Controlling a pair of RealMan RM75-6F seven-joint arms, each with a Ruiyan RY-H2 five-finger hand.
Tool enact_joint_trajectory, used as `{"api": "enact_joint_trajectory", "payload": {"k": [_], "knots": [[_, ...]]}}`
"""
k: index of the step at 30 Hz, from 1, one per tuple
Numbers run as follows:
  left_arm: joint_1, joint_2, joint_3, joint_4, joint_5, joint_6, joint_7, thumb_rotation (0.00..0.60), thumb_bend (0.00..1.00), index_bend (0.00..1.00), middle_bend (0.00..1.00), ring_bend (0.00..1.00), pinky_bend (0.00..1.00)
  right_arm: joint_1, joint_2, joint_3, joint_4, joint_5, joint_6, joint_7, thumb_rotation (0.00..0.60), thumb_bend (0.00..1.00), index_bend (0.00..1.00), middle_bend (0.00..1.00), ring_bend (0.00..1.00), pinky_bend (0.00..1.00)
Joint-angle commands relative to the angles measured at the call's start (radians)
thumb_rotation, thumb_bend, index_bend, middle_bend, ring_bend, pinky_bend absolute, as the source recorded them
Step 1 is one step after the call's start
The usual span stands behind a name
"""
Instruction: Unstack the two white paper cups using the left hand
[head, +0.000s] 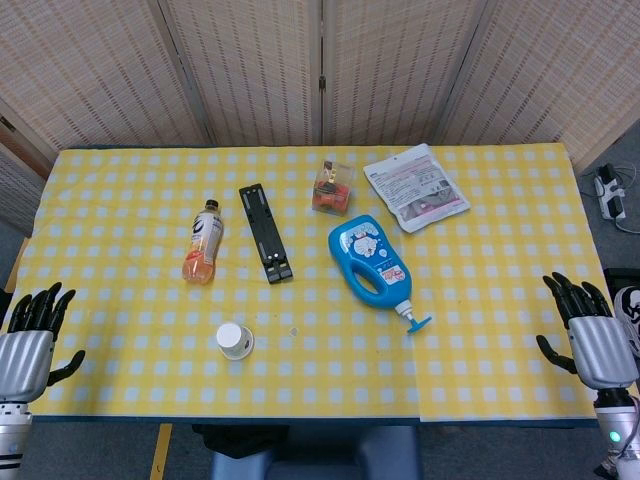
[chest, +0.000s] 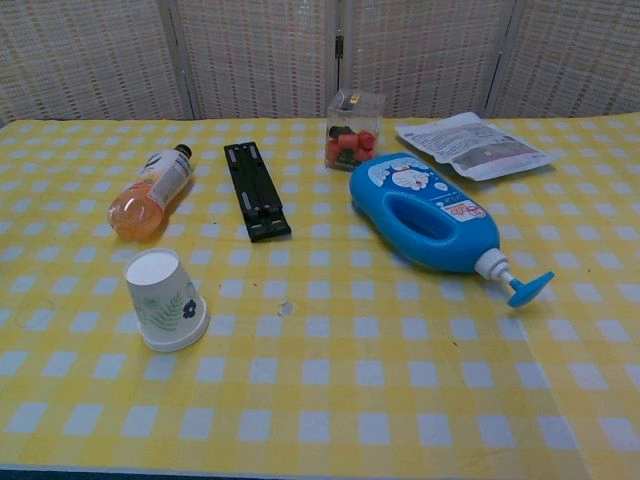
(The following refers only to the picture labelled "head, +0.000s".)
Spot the clear box with orange toy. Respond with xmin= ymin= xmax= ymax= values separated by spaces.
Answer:
xmin=312 ymin=159 xmax=356 ymax=217

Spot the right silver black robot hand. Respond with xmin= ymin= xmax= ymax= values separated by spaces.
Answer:
xmin=535 ymin=271 xmax=640 ymax=390

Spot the yellow floor tape strip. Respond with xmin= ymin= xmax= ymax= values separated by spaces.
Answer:
xmin=149 ymin=423 xmax=174 ymax=480

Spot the white power strip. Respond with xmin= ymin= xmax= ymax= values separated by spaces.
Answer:
xmin=593 ymin=163 xmax=629 ymax=221

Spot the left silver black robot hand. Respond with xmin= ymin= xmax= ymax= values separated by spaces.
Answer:
xmin=0 ymin=281 xmax=87 ymax=402

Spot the blue pump lotion bottle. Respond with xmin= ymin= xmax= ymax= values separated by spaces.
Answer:
xmin=327 ymin=214 xmax=433 ymax=336

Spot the woven folding screen panel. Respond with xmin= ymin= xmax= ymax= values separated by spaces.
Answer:
xmin=321 ymin=0 xmax=490 ymax=147
xmin=0 ymin=113 xmax=53 ymax=237
xmin=434 ymin=0 xmax=640 ymax=171
xmin=0 ymin=0 xmax=214 ymax=151
xmin=157 ymin=0 xmax=325 ymax=147

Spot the yellow white checked tablecloth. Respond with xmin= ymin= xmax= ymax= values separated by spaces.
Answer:
xmin=413 ymin=142 xmax=615 ymax=424
xmin=0 ymin=145 xmax=435 ymax=420

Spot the white printed plastic pouch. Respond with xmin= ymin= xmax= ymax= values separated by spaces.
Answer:
xmin=363 ymin=142 xmax=472 ymax=235

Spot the white cable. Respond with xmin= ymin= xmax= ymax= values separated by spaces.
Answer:
xmin=613 ymin=163 xmax=640 ymax=233

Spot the orange drink plastic bottle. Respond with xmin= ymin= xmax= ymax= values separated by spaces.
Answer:
xmin=181 ymin=198 xmax=225 ymax=287

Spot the black folding phone stand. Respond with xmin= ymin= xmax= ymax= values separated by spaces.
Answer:
xmin=238 ymin=183 xmax=295 ymax=285

